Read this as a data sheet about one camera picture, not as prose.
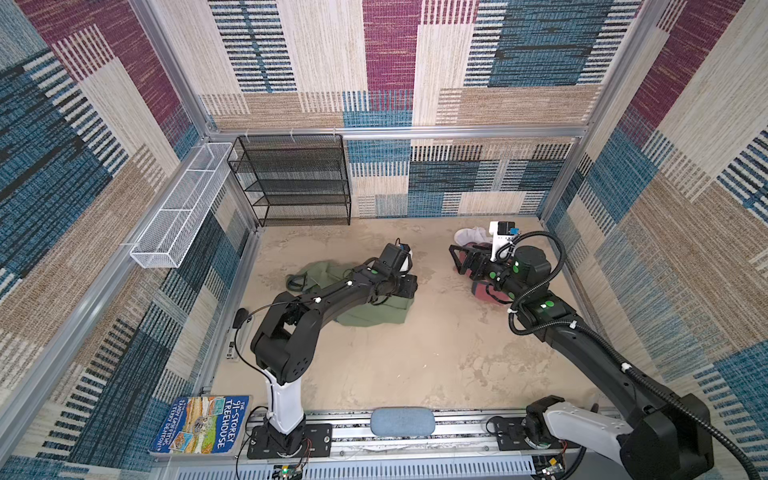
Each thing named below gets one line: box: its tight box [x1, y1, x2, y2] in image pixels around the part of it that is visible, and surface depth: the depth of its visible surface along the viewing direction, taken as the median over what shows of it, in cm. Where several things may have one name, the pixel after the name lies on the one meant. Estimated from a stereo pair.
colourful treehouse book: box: [148, 395, 252, 458], surface depth 75 cm
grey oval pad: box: [370, 407, 436, 437], surface depth 75 cm
